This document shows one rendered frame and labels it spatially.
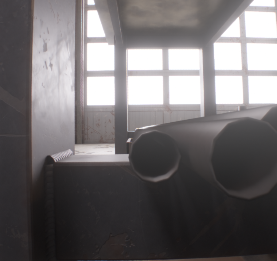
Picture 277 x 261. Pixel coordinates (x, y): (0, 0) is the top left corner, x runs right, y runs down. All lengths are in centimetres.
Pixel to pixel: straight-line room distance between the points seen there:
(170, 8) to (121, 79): 50
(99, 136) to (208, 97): 231
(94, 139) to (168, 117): 123
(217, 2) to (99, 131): 266
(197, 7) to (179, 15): 11
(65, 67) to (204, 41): 137
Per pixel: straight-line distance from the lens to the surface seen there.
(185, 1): 117
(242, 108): 67
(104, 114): 340
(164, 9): 121
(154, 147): 16
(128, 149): 93
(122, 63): 139
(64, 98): 17
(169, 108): 341
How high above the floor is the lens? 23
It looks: 2 degrees up
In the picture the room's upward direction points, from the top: 1 degrees counter-clockwise
